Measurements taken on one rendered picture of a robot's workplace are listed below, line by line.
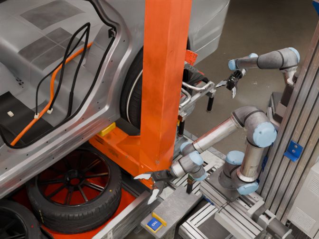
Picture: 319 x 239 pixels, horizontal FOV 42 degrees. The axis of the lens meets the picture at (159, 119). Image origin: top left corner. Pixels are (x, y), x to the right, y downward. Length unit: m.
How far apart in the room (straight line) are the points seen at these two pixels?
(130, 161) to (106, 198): 0.29
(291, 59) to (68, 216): 1.75
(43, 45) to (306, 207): 2.14
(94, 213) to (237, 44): 3.16
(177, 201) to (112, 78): 0.95
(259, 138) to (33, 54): 1.84
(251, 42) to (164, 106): 3.22
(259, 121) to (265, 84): 2.67
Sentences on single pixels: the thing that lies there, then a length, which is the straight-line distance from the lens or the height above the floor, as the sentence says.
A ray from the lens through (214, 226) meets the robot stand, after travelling 3.15.
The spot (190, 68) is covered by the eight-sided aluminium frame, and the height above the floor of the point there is 1.04.
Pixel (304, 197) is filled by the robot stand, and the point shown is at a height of 1.02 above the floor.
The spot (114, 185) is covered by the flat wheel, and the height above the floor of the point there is 0.50.
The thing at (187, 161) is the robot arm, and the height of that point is 1.27.
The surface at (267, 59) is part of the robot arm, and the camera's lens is 2.78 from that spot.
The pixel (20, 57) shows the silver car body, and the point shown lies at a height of 0.99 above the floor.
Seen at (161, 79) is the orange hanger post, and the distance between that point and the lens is 2.17.
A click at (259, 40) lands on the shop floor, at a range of 5.47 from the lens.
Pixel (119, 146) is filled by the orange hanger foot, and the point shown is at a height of 0.70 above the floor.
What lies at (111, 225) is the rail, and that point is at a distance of 2.89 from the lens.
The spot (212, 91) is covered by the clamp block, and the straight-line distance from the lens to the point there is 3.00.
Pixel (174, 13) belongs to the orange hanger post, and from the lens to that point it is 1.96.
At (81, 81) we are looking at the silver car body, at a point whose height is 1.02.
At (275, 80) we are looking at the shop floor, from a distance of 4.85.
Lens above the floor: 2.85
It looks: 44 degrees down
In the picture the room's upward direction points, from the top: 5 degrees clockwise
